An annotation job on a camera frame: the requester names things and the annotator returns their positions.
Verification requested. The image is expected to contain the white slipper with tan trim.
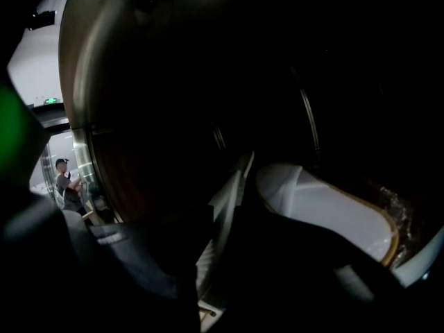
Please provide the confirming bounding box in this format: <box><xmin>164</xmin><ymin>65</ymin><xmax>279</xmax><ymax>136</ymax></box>
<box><xmin>255</xmin><ymin>162</ymin><xmax>400</xmax><ymax>268</ymax></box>

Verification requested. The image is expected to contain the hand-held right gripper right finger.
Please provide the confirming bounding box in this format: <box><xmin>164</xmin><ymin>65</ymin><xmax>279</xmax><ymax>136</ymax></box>
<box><xmin>221</xmin><ymin>185</ymin><xmax>432</xmax><ymax>333</ymax></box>

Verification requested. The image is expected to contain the black ceiling device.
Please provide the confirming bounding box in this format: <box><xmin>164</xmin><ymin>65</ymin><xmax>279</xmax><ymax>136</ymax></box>
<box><xmin>26</xmin><ymin>9</ymin><xmax>57</xmax><ymax>31</ymax></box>

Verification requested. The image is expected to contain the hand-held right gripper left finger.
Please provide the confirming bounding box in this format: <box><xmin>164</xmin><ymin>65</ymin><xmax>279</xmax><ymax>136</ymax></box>
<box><xmin>63</xmin><ymin>204</ymin><xmax>214</xmax><ymax>333</ymax></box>

